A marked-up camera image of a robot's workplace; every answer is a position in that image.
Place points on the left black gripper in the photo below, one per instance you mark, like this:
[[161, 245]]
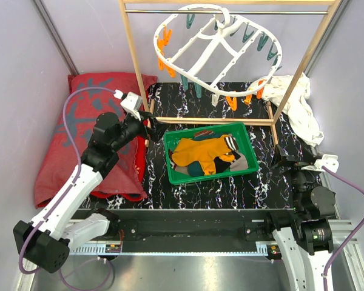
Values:
[[155, 133]]

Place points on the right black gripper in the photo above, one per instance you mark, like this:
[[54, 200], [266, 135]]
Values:
[[280, 157]]

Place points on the mustard striped sock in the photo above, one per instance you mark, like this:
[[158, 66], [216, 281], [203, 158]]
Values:
[[188, 150], [209, 169]]

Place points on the white oval clip hanger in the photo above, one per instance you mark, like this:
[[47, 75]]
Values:
[[246, 74]]

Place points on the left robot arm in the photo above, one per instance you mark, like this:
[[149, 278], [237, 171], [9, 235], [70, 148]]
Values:
[[47, 239]]

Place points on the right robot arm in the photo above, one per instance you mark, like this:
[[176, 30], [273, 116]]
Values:
[[304, 235]]

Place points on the black marbled mat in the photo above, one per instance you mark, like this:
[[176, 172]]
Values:
[[263, 189]]

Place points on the white crumpled cloth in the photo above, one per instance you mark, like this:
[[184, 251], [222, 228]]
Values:
[[300, 114]]

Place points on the grey black sock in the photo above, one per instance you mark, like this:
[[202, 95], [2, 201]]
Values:
[[240, 162]]

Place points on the brown orange striped sock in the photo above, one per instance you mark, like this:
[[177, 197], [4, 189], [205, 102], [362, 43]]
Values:
[[203, 133]]

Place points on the dark teal sock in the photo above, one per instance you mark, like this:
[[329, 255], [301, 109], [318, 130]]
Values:
[[194, 169]]

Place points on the green plastic basket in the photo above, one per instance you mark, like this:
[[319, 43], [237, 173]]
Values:
[[179, 175]]

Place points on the wooden clothes rack frame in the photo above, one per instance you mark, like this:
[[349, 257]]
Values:
[[227, 24]]

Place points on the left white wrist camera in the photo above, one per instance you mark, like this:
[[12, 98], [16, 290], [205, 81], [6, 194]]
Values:
[[130, 102]]

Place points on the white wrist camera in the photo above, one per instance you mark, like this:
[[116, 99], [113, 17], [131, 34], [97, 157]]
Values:
[[130, 102], [327, 161]]

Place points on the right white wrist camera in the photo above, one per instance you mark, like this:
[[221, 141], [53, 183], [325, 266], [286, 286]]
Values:
[[327, 161]]

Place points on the aluminium rail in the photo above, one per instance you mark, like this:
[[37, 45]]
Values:
[[233, 244]]

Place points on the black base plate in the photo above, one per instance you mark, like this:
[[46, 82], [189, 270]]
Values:
[[193, 222]]

